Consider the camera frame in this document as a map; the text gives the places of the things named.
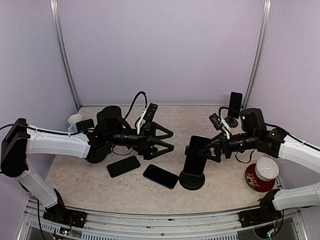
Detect red floral plate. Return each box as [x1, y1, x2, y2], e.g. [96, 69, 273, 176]
[245, 163, 276, 193]

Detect right aluminium frame post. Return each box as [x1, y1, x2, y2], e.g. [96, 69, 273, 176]
[242, 0, 272, 109]

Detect front aluminium rail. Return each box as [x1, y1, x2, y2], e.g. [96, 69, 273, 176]
[17, 200, 309, 240]

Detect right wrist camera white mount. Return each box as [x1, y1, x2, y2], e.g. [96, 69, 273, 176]
[209, 113, 232, 139]

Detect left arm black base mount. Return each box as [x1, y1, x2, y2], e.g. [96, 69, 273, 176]
[43, 208, 87, 229]

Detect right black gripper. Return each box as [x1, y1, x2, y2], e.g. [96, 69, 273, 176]
[199, 130, 259, 163]

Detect light blue white cup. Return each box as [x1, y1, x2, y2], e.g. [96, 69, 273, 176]
[67, 113, 82, 133]

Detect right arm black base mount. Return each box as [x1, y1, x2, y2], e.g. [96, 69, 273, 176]
[238, 208, 283, 228]

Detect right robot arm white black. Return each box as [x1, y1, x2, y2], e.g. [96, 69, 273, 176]
[198, 108, 320, 222]

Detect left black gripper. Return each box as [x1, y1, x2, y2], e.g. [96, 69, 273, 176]
[107, 121, 174, 160]

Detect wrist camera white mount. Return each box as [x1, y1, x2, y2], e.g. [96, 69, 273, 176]
[136, 103, 158, 135]
[209, 113, 232, 139]

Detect white bowl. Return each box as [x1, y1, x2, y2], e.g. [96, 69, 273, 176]
[255, 157, 280, 182]

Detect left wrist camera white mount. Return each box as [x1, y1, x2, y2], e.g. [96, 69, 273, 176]
[136, 103, 158, 135]

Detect grey round-base phone stand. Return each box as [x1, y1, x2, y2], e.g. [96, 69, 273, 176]
[224, 116, 238, 128]

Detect black pole phone stand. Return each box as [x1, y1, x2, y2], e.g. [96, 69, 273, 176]
[179, 145, 205, 191]
[75, 118, 112, 164]

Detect black phone blue edge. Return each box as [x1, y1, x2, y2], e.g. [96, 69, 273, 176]
[227, 92, 243, 119]
[143, 164, 179, 190]

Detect left aluminium frame post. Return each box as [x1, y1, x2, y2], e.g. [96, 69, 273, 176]
[49, 0, 82, 111]

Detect aluminium frame post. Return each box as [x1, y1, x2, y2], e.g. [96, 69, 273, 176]
[242, 0, 272, 109]
[49, 0, 82, 111]

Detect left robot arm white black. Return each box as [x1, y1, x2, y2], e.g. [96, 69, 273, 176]
[0, 103, 174, 223]

